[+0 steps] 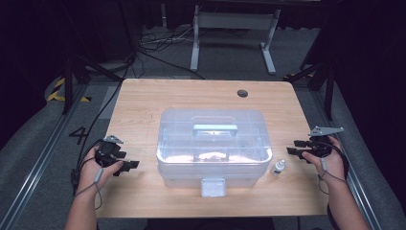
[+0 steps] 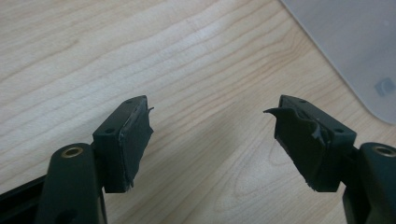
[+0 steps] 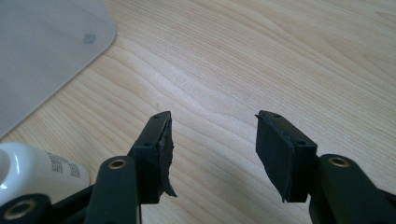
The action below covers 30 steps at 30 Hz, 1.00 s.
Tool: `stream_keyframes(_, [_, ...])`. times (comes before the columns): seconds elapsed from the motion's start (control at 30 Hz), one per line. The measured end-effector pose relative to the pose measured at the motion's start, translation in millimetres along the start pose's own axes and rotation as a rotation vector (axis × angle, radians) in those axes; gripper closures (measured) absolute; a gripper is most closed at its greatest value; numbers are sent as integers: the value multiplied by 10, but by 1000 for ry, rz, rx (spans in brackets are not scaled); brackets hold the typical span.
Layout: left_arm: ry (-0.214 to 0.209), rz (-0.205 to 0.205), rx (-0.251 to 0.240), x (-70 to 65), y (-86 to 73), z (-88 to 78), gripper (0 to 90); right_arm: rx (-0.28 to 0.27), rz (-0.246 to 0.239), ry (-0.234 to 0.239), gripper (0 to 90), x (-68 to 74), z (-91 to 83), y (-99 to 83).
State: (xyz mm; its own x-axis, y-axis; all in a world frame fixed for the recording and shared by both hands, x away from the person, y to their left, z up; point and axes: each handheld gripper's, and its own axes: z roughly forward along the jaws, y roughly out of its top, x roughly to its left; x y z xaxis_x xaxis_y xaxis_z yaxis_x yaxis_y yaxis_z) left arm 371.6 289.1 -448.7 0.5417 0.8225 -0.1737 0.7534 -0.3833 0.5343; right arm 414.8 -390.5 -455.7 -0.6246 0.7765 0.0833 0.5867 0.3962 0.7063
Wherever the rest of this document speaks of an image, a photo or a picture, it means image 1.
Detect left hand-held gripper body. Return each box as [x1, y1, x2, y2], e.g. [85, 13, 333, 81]
[95, 134, 127, 168]

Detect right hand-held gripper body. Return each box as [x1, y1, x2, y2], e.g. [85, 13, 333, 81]
[307, 126, 346, 158]

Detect clear plastic storage box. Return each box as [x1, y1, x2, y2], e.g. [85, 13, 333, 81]
[155, 108, 274, 168]
[156, 154, 273, 198]

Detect person's right hand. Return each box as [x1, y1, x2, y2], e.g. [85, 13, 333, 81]
[301, 135, 348, 185]

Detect person's left hand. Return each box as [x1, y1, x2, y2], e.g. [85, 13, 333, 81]
[78, 147, 124, 196]

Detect black tripod stand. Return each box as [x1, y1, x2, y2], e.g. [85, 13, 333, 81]
[60, 52, 124, 115]
[282, 58, 337, 122]

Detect wrist strap with grey toggle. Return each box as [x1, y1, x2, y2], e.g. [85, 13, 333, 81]
[73, 166, 105, 211]
[317, 155, 349, 196]

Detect metal floor rail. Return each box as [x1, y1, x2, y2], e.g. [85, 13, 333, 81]
[0, 83, 89, 230]
[310, 89, 386, 230]

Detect bundle of floor cables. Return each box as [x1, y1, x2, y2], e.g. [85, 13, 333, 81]
[137, 26, 196, 55]

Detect white metal desk frame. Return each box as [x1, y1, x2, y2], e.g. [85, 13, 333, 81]
[190, 4, 282, 77]

